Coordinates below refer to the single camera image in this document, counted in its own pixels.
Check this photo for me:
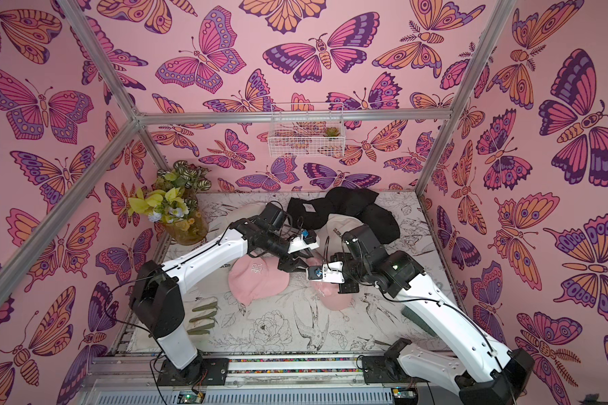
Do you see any pink cap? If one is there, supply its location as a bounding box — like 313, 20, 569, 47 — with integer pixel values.
228, 255, 290, 305
309, 281, 354, 312

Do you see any white colorado cap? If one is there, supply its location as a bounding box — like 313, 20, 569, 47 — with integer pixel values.
210, 261, 236, 279
317, 214, 363, 246
220, 202, 265, 229

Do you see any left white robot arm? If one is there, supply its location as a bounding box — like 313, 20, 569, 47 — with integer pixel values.
129, 202, 319, 372

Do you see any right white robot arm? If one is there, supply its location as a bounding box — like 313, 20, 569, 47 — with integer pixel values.
306, 225, 535, 404

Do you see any black cap left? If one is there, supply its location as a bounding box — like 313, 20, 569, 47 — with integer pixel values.
286, 197, 334, 231

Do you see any black cap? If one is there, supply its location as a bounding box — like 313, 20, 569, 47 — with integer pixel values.
286, 197, 334, 231
325, 187, 379, 216
359, 204, 400, 245

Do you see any green dustpan brush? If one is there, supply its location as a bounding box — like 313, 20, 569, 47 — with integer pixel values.
401, 306, 427, 329

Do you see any black cap right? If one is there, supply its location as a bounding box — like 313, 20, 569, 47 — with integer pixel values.
359, 204, 400, 245

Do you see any black cap back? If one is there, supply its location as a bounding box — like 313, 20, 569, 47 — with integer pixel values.
325, 187, 379, 216

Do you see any amber vase with flowers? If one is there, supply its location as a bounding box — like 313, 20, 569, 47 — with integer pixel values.
128, 160, 212, 246

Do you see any small green succulent plant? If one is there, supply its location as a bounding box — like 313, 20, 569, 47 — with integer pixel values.
324, 128, 340, 138

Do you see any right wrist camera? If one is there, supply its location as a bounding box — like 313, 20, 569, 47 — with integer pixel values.
307, 265, 324, 282

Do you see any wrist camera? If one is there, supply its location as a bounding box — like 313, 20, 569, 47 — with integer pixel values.
307, 265, 324, 282
300, 229, 319, 245

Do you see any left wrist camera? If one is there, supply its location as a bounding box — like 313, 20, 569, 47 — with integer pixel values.
300, 229, 319, 245

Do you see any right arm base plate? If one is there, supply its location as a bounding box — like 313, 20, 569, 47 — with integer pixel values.
356, 339, 412, 384

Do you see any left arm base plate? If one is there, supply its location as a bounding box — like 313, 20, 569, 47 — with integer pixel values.
157, 358, 230, 386

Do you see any white wire basket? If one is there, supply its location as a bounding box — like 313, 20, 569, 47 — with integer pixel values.
266, 101, 346, 159

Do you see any aluminium front rail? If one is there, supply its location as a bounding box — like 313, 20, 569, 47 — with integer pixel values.
80, 353, 503, 391

